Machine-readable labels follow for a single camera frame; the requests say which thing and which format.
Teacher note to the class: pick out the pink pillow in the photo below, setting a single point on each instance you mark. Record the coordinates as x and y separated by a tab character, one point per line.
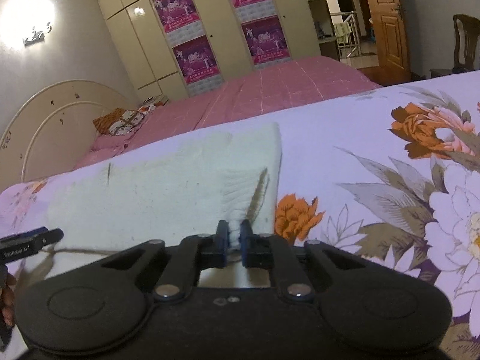
110	142

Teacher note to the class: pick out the brown wooden door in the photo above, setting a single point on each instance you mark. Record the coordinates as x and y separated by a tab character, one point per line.
392	44

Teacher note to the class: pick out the dark wooden chair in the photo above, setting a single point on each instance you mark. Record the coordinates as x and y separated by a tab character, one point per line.
466	50

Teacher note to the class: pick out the lower left purple poster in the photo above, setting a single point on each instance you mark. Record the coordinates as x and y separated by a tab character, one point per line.
198	66

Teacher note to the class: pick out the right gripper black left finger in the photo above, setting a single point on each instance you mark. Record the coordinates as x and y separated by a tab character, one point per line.
187	260

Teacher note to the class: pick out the books on nightstand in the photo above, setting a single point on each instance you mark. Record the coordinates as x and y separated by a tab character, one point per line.
156	101

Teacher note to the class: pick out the lilac floral bed sheet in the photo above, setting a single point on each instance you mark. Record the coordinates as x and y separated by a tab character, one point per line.
378	196

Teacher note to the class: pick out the upper left purple poster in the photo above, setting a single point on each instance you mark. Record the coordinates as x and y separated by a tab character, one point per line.
180	20

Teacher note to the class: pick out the person's left hand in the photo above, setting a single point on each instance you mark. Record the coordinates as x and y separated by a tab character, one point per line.
8	300

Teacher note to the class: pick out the orange white patterned pillow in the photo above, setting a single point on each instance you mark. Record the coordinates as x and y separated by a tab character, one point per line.
119	122

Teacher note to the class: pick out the white metal rack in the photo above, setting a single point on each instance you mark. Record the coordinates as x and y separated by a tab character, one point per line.
347	33

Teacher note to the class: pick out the lower right purple poster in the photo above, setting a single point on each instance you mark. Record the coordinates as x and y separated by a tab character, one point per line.
266	42

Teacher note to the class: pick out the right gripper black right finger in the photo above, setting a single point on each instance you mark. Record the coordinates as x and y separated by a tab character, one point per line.
273	254

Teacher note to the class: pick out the cream knitted garment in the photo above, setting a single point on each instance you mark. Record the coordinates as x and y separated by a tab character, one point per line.
228	177

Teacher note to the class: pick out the pink checked bed cover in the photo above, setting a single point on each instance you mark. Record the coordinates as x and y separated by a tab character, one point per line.
286	85

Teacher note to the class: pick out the cream curved headboard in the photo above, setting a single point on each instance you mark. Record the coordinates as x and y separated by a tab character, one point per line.
54	129

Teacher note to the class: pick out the cream wardrobe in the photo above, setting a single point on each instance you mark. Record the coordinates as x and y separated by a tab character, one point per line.
151	64

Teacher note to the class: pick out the wall lamp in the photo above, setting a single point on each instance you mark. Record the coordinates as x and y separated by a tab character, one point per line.
37	34

